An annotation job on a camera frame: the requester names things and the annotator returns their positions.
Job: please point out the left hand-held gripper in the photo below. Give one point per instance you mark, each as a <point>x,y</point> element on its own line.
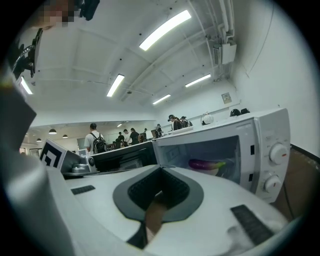
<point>53,156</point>

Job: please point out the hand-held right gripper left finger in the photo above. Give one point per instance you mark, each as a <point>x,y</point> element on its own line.
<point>100,212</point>

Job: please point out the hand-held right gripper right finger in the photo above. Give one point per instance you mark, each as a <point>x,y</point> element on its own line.
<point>220,207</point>

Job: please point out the small white plate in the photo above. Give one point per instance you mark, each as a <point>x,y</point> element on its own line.
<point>212,171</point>

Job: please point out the purple eggplant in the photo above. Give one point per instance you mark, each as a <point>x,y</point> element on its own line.
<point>202,163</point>

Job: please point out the white microwave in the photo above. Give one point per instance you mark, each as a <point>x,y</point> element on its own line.
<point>260,130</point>

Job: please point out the black backpack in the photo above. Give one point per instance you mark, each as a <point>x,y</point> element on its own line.
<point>99,144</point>

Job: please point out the long ceiling light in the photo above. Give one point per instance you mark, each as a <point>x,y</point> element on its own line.
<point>165,30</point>
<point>115,85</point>
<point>161,99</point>
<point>197,80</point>
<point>26,85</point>

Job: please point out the large white plate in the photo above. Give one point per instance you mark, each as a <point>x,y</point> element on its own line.
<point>182,129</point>

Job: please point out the dark brown table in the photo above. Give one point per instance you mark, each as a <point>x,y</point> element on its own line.
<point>302,180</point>

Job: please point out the white globe lamp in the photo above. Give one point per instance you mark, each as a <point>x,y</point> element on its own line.
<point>207,118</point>

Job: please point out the black helmet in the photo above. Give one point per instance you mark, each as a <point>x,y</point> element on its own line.
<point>235,113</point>

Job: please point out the black cap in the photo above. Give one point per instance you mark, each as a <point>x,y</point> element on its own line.
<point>245,111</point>

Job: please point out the person's head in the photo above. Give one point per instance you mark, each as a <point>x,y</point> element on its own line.
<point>55,12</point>

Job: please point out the white ceiling air unit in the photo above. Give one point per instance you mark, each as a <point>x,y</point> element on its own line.
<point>226,53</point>

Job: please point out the white ceiling pipe bundle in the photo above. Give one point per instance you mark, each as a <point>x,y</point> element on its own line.
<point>226,17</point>

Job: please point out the black head camera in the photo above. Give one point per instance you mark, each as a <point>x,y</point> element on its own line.
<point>90,10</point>

